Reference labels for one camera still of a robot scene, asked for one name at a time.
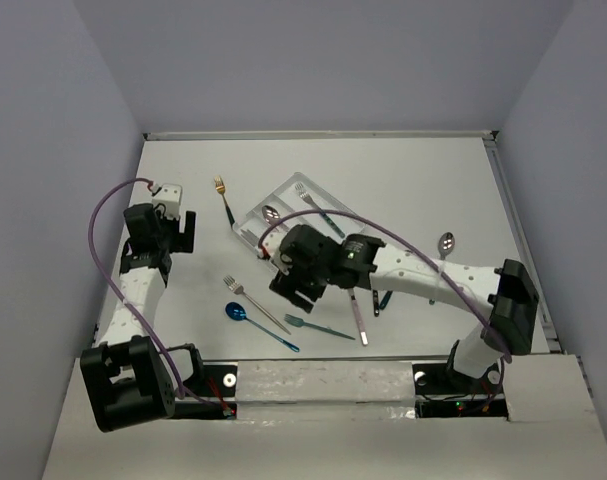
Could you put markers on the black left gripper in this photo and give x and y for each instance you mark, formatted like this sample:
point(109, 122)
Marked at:
point(181, 242)

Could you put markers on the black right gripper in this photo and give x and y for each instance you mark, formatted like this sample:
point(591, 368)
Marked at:
point(287, 279)

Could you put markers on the pink handled fork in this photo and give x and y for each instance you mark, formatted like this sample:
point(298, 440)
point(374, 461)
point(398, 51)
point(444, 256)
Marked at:
point(358, 318)

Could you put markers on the teal slim fork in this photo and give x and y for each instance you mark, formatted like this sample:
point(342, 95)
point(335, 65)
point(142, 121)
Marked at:
point(300, 323)

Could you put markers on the pink handled spoon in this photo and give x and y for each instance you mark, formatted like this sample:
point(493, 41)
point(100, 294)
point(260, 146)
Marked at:
point(271, 215)

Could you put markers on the pink handled knife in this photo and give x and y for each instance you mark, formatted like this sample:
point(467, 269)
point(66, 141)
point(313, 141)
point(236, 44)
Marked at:
point(249, 236)

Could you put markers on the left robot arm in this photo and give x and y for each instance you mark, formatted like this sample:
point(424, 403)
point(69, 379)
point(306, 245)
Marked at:
point(125, 374)

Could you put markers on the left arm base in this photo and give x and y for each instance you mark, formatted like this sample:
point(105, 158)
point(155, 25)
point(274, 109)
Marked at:
point(210, 386)

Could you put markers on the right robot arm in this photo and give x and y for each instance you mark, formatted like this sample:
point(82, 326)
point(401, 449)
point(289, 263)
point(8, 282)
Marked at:
point(503, 299)

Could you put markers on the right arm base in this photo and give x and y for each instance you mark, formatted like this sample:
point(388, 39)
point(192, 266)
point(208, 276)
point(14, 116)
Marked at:
point(441, 392)

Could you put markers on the white cutlery tray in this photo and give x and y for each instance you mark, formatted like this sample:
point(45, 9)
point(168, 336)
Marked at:
point(286, 201)

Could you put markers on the silver slim fork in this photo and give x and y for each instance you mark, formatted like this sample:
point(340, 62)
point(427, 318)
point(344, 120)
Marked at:
point(238, 289)

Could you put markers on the blue spoon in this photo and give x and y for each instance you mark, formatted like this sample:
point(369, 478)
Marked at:
point(237, 313)

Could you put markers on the teal handled fork in tray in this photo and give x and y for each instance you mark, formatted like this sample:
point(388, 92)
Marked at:
point(307, 198)

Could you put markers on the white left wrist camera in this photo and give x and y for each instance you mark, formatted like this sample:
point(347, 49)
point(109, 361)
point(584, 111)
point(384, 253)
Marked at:
point(169, 197)

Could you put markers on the dark dotted handled fork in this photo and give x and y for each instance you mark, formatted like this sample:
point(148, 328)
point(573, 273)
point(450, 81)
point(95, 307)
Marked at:
point(376, 303)

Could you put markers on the gold spoon green handle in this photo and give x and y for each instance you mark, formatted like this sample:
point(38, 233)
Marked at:
point(385, 300)

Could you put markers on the gold fork green handle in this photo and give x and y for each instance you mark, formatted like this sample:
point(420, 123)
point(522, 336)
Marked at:
point(221, 190)

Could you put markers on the teal handled spoon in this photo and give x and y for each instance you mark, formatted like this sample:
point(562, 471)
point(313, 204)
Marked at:
point(445, 246)

